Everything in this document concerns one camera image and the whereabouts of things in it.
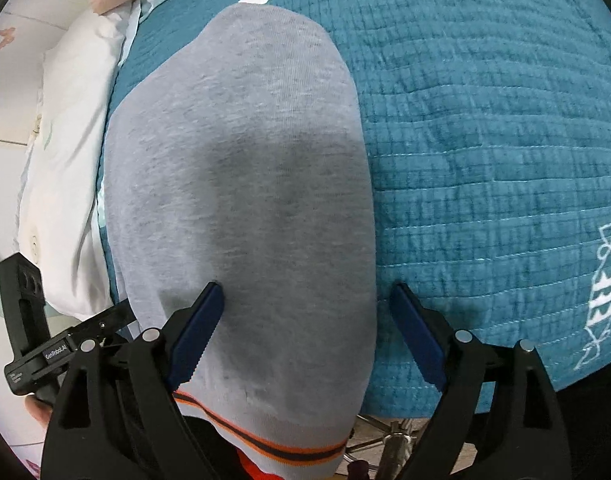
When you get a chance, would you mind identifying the teal quilted bedspread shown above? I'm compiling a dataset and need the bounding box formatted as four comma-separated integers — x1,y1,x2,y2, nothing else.
110,0,611,389

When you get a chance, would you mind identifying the chrome stool base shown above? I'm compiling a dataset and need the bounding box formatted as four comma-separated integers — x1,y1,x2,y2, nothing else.
337,415,429,479

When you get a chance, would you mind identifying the white pillow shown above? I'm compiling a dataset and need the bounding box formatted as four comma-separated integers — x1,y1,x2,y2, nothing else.
16,4,132,321

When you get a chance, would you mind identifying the grey and navy sweatshirt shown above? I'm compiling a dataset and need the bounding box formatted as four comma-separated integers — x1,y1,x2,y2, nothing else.
104,3,377,479

